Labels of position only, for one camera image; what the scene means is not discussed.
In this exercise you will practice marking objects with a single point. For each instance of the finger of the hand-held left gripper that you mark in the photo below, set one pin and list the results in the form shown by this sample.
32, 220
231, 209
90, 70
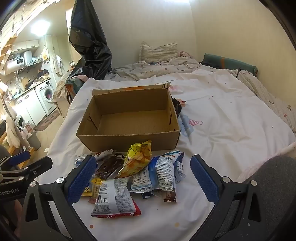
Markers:
34, 167
22, 157

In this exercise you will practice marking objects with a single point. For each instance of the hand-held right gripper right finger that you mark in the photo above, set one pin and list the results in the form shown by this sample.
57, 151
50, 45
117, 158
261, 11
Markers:
204, 178

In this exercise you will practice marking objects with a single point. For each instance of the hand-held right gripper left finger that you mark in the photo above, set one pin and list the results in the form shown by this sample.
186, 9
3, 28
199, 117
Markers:
82, 178

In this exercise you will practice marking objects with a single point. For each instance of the yellow black striped snack packet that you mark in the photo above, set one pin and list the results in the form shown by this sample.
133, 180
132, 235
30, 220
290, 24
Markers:
86, 191

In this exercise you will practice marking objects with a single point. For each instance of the slim white red snack packet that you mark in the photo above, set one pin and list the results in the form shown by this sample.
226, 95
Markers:
105, 153

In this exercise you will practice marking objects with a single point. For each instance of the large white red-edged snack packet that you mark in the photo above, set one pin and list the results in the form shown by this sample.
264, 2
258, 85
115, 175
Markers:
113, 199

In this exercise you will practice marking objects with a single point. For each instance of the brown chocolate snack packet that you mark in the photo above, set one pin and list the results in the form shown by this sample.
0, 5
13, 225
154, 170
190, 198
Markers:
170, 197

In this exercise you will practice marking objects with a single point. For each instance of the blue white snack packet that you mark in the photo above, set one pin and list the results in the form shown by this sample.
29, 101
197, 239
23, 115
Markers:
141, 180
165, 173

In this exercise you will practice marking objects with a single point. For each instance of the brown cardboard box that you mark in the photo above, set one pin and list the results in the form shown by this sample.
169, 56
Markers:
129, 120

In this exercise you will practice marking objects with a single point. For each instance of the white hanging garment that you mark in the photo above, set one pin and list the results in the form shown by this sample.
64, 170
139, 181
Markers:
11, 132

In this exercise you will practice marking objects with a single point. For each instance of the patterned floor rug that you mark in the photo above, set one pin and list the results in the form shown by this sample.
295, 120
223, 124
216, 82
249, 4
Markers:
46, 121

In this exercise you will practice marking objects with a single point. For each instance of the pink white blanket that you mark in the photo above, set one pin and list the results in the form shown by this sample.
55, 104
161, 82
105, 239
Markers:
252, 170

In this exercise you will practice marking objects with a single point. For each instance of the white base cabinet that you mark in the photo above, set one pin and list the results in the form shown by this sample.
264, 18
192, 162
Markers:
30, 109

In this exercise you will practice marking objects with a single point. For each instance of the wooden nightstand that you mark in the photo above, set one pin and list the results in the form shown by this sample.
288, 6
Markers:
61, 106

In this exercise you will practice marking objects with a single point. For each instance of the white washing machine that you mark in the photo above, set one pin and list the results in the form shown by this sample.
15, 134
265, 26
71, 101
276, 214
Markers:
45, 97

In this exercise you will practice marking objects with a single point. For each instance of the person's grey trouser leg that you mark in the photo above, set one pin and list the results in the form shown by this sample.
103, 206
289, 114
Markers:
277, 180

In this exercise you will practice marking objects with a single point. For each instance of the black cloth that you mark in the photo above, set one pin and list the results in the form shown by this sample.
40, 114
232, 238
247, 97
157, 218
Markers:
178, 106

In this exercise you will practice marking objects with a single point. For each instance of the green orange cloth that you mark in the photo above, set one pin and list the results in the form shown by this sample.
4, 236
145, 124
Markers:
72, 84

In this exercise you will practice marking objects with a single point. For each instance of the white water heater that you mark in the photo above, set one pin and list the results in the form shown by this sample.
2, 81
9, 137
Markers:
15, 64

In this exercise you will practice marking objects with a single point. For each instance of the wooden staircase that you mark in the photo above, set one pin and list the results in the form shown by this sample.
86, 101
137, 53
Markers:
5, 49

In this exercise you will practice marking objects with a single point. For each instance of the tall white cabinet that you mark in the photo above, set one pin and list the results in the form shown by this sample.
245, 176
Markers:
52, 46

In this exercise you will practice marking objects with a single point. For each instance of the green rolled mat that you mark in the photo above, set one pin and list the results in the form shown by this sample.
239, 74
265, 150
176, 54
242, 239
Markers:
231, 62

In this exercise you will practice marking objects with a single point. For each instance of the grey floral quilt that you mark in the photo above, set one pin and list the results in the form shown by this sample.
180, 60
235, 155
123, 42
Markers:
143, 69

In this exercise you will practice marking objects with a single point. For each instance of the pink cloth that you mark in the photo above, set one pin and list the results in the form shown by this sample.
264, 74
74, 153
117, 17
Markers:
185, 54

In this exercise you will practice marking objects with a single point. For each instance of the black plastic sheet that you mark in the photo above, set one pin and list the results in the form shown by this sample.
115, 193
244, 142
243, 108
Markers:
92, 46

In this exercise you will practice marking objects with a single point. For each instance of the ceiling light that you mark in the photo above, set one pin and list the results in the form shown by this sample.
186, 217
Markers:
40, 26

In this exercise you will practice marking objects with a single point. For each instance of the striped beige pillow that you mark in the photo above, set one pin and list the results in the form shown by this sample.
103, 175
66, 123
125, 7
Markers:
158, 52

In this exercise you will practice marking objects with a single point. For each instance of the white wall cabinets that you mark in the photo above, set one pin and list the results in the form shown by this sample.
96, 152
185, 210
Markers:
30, 44

